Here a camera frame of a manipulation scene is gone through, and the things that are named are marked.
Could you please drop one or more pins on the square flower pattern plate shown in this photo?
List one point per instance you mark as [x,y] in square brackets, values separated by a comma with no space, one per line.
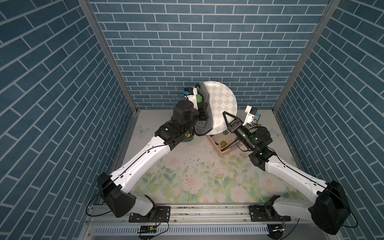
[224,140]

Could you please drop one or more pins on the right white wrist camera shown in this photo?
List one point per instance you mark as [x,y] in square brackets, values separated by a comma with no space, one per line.
[252,116]

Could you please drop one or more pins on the aluminium mounting rail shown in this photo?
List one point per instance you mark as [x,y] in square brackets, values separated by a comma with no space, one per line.
[188,214]

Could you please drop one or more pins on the round blue checkered plate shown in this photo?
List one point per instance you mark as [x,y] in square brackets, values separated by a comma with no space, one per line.
[221,99]

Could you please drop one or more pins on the teal stationery bin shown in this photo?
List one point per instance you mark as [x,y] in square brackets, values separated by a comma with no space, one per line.
[188,138]

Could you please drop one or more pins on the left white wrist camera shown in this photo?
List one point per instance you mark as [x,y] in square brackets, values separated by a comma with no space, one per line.
[191,95]

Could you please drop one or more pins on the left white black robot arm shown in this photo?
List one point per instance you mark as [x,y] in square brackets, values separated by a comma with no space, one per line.
[115,188]

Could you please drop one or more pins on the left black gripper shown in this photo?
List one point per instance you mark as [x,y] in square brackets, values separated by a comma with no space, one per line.
[202,112]

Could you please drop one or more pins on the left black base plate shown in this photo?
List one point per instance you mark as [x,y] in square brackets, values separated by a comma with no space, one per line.
[156,214]

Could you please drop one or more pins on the left small circuit board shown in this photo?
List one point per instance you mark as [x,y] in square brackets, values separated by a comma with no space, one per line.
[152,230]

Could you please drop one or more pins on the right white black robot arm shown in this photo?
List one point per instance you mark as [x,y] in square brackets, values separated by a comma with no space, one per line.
[326,206]

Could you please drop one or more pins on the small circuit board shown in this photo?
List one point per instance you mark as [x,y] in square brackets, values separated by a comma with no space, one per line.
[152,230]
[275,232]

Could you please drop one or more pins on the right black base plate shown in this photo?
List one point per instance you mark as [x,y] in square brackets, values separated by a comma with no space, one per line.
[262,213]

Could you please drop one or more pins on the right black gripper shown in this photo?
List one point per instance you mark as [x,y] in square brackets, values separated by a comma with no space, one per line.
[235,125]

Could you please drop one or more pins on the right small circuit board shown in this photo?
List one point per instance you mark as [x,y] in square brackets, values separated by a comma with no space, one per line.
[275,232]

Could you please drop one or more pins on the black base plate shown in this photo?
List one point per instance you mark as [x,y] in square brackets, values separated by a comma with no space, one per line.
[156,214]
[262,213]

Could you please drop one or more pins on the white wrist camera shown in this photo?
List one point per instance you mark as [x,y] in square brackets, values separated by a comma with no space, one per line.
[191,95]
[252,116]

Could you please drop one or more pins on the pink plastic basket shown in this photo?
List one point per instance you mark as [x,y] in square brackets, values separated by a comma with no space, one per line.
[234,147]

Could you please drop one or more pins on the grey green cleaning cloth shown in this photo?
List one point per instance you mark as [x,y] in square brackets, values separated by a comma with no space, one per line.
[204,123]

